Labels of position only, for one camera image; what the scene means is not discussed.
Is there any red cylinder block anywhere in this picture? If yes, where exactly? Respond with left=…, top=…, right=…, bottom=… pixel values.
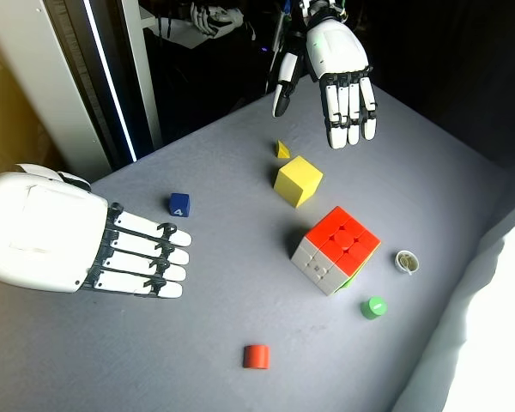
left=242, top=343, right=271, bottom=370

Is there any Rubik's cube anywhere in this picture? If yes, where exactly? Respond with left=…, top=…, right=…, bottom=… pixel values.
left=289, top=205, right=382, bottom=297

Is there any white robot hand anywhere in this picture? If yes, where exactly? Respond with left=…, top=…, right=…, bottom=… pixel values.
left=272, top=19, right=378, bottom=150
left=0, top=162, right=193, bottom=300

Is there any grey table cloth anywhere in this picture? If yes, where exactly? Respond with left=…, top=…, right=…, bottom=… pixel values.
left=0, top=75, right=515, bottom=412

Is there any small white cup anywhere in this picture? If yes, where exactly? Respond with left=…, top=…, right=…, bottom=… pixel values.
left=395, top=249, right=421, bottom=276

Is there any blue number die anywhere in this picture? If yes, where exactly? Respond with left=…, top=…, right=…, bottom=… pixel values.
left=168, top=192, right=191, bottom=218

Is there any green cylinder block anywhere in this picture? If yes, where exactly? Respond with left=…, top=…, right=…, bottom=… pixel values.
left=360, top=295, right=388, bottom=321

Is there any spare white robot hand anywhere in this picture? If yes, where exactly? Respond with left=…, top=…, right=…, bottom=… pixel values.
left=190, top=2, right=245, bottom=39

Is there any large yellow cube block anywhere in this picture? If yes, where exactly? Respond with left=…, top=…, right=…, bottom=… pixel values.
left=273, top=154, right=324, bottom=209

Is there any white cabinet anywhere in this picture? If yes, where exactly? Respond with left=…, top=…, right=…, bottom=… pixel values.
left=0, top=0, right=164, bottom=181

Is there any white shelf board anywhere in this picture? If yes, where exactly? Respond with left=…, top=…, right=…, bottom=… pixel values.
left=139, top=6, right=224, bottom=51

